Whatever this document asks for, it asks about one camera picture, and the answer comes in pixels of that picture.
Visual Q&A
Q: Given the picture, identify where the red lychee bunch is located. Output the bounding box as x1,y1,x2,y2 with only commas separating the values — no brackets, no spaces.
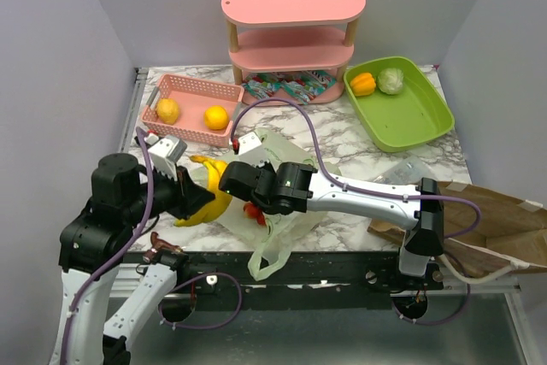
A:
243,202,266,227

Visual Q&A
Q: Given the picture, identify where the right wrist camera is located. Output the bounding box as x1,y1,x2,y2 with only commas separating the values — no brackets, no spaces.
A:
232,132,270,167

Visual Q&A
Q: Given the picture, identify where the orange fruit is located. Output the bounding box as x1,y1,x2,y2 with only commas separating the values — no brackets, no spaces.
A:
203,105,230,131

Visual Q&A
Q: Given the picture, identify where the green cabbage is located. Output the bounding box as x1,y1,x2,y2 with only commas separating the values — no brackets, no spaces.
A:
377,68,404,95

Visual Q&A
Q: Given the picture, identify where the yellow lemon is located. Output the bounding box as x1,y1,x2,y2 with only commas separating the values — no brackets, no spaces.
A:
156,98,180,125

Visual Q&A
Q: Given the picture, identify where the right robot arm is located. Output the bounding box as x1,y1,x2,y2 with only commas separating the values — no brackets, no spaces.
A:
219,162,444,290

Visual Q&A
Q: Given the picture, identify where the clear plastic container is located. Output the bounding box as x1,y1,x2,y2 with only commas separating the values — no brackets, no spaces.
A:
373,156,435,185

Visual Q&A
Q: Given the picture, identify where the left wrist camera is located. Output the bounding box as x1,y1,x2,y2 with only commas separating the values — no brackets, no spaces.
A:
144,132,187,180

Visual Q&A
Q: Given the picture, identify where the cherry mint candy packet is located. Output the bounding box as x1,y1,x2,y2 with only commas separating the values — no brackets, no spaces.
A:
243,73,281,100

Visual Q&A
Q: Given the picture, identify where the yellow bell pepper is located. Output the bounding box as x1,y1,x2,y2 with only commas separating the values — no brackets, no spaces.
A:
350,73,376,97

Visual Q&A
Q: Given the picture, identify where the pink three-tier shelf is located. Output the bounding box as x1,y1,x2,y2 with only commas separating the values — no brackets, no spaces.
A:
221,0,367,104

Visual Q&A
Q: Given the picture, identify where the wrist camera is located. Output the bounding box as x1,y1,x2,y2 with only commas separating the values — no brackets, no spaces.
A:
144,132,187,180
232,132,270,167

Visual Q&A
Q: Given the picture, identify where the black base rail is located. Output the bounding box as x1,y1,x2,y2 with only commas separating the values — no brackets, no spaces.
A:
163,251,444,317

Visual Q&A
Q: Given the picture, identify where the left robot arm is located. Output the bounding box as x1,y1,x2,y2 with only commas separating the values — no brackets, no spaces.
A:
50,153,215,364

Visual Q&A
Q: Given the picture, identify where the avocado print plastic bag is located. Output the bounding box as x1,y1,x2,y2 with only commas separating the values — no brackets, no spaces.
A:
215,128,326,281

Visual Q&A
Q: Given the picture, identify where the pink perforated basket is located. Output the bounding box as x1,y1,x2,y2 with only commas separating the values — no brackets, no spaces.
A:
140,74,244,147

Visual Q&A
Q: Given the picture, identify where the brown paper bag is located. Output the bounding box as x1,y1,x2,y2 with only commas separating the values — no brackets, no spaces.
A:
368,180,547,277

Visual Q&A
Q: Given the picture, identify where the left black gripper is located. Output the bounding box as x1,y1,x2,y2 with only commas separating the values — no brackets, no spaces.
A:
126,159,216,223

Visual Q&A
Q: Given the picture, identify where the yellow banana bunch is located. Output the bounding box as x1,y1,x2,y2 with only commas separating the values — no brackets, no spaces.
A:
174,154,234,228

